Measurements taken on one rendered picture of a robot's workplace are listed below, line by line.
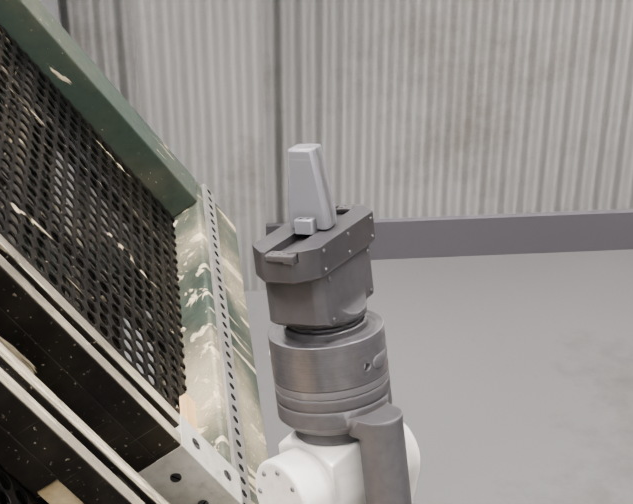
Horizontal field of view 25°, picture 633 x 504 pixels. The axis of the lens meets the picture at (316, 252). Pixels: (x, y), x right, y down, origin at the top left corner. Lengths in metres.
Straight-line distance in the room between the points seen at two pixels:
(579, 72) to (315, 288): 2.86
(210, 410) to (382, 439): 0.95
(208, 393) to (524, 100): 2.00
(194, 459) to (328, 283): 0.75
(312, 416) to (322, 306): 0.09
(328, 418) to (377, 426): 0.04
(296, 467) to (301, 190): 0.21
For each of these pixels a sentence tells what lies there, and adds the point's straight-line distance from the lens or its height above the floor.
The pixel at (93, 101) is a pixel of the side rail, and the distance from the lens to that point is 2.38.
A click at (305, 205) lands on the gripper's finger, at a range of 1.06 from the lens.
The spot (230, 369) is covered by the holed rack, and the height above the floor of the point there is 0.89.
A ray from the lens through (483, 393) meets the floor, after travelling 3.53.
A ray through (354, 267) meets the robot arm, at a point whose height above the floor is 1.56.
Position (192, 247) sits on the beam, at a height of 0.90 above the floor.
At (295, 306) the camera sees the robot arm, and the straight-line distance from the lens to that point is 1.05.
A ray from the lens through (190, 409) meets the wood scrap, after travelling 2.01.
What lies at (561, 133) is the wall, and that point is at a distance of 3.93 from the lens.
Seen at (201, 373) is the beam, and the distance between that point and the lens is 2.08.
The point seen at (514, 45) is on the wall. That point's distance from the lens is 3.79.
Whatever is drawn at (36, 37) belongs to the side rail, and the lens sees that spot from 2.33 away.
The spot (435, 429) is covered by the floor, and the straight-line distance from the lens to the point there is 3.41.
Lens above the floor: 2.14
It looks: 32 degrees down
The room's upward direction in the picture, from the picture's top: straight up
